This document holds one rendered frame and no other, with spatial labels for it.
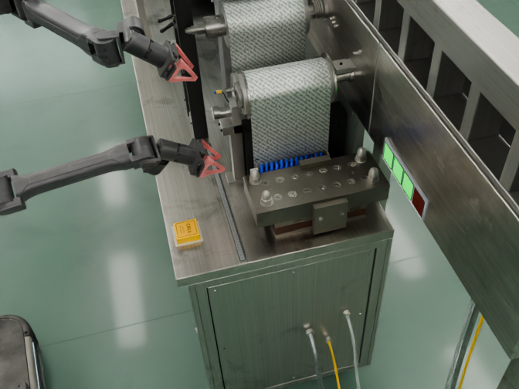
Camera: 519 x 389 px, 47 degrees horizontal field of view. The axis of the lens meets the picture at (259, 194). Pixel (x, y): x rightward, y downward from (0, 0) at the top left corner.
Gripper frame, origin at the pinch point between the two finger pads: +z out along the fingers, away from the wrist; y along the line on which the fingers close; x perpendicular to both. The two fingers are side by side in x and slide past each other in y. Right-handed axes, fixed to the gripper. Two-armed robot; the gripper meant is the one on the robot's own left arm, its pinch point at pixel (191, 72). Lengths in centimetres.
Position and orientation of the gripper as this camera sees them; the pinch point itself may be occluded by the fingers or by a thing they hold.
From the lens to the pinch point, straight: 165.7
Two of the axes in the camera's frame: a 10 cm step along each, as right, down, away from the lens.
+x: 5.8, -6.9, -4.3
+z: 7.7, 3.0, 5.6
